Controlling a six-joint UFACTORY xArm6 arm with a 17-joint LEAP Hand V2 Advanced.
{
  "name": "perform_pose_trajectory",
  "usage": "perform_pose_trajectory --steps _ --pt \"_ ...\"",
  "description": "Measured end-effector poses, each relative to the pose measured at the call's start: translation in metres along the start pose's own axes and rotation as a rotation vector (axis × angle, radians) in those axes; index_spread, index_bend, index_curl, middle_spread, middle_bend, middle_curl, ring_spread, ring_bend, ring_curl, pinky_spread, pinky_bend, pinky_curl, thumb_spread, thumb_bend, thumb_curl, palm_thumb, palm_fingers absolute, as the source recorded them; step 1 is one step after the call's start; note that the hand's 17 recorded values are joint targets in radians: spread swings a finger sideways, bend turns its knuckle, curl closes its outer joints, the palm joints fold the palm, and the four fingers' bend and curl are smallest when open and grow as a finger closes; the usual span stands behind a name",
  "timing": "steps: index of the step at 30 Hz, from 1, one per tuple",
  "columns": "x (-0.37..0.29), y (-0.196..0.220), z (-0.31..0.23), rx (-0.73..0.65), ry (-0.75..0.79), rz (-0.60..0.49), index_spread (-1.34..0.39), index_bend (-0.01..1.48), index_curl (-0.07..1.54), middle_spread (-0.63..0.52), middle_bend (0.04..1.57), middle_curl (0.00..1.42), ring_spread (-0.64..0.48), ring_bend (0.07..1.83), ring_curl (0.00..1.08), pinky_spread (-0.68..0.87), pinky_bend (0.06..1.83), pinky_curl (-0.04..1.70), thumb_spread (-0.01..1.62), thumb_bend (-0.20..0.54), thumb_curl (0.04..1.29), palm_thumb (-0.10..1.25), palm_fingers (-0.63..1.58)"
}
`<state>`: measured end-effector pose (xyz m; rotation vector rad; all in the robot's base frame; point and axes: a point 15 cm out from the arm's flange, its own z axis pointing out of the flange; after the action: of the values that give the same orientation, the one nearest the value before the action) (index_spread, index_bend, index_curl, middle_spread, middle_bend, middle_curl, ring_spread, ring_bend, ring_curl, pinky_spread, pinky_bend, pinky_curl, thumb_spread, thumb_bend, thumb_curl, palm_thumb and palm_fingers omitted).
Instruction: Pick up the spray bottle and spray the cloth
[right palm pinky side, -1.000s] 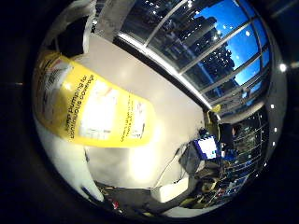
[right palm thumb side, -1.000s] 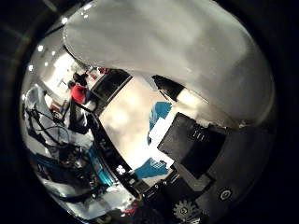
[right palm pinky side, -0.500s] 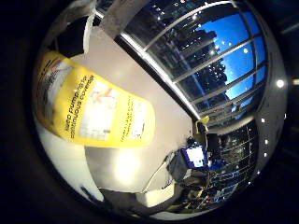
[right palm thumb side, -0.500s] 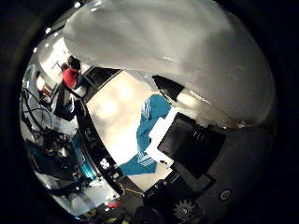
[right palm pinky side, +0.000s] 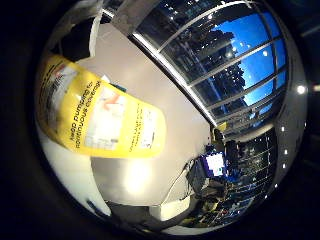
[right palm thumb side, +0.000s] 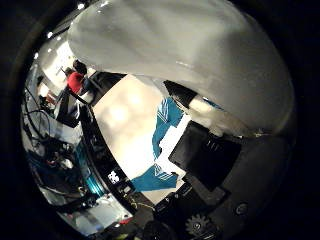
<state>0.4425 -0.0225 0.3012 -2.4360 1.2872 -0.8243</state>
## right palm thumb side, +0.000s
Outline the person in red shirt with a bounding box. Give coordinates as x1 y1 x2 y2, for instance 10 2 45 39
65 59 90 96

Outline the teal cloth with white stripes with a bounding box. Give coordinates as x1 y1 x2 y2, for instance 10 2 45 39
129 96 186 193

